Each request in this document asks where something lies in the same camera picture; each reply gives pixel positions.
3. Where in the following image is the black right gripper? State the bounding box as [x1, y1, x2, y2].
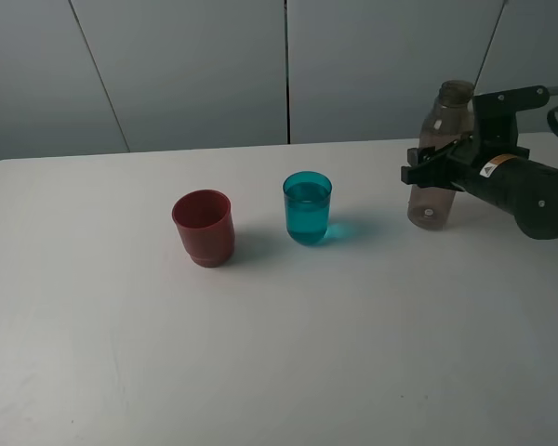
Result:
[400, 141, 558, 240]

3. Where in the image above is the smoky translucent water bottle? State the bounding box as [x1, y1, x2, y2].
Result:
[407, 80, 474, 230]

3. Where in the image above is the teal translucent plastic cup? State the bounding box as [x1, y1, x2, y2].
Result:
[283, 171, 332, 245]

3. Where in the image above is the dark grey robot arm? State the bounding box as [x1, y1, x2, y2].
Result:
[401, 137, 558, 240]

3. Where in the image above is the red plastic cup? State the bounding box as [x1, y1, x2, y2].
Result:
[171, 190, 235, 268]

